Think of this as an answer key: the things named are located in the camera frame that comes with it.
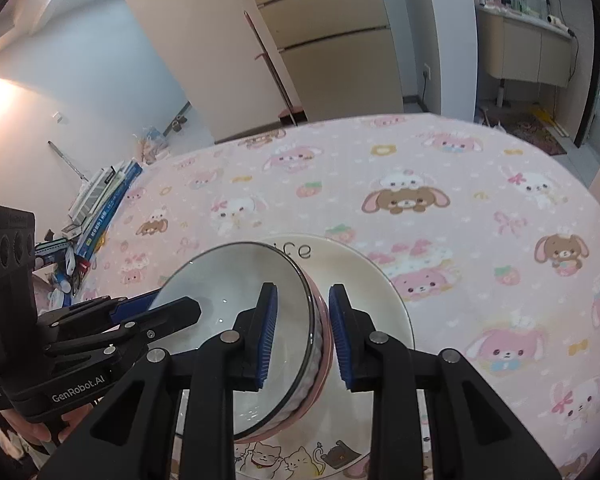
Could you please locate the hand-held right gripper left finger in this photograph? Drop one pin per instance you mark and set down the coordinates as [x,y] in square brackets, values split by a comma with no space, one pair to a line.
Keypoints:
[267,335]

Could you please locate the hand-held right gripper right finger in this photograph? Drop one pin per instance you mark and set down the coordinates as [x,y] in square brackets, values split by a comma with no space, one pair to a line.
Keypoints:
[340,340]

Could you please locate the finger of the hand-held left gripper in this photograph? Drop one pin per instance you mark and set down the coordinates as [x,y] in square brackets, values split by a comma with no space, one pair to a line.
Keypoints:
[175,315]
[135,305]

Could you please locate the pink rabbit print bowl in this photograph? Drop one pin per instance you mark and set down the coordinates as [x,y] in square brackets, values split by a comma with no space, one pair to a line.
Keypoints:
[320,302]

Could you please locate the black-rimmed white bowl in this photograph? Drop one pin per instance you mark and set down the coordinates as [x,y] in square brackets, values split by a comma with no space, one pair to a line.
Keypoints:
[215,285]

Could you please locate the cartoon print white plate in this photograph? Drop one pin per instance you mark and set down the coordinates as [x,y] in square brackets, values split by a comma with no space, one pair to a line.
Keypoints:
[365,282]

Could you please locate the person's left hand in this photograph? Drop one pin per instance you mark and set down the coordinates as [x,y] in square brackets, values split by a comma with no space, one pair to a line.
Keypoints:
[40,430]

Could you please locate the stack of boxes and books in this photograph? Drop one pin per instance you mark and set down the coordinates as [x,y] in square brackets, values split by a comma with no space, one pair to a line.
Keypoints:
[112,205]

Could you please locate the white carton box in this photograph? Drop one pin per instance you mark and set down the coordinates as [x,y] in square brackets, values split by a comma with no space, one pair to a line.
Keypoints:
[97,192]

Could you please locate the pink cartoon printed tablecloth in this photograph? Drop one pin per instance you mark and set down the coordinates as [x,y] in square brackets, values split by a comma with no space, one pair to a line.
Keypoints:
[430,260]

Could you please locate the thin metal rod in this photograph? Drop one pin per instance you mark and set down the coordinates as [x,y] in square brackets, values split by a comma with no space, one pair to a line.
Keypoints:
[67,160]

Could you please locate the white plastic bag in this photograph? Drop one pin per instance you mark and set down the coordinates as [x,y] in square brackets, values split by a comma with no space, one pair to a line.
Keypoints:
[150,145]

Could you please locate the pair of shoes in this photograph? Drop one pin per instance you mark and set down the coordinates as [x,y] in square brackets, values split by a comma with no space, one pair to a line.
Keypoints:
[179,122]

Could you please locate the wooden broom stick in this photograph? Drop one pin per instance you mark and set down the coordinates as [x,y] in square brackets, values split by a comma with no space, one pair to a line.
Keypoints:
[272,70]

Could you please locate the patterned bathroom rug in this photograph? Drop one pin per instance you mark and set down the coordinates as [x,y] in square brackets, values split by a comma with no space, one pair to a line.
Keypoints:
[535,132]

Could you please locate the beige refrigerator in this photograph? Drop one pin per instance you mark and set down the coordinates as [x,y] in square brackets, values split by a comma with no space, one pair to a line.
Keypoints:
[330,25]

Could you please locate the beige vanity cabinet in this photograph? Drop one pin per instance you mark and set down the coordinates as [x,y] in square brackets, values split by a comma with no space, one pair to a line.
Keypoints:
[525,50]

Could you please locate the white hair dryer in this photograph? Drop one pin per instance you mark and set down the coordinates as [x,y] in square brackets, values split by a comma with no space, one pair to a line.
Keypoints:
[557,24]

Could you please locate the white wall switch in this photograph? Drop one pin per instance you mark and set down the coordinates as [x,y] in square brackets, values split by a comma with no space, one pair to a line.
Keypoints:
[57,117]

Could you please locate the white wall socket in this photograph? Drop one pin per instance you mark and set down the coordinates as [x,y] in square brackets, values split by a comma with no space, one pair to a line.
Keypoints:
[426,72]

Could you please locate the black door frame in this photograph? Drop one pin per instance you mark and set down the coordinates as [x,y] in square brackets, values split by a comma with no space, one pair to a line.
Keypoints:
[592,75]

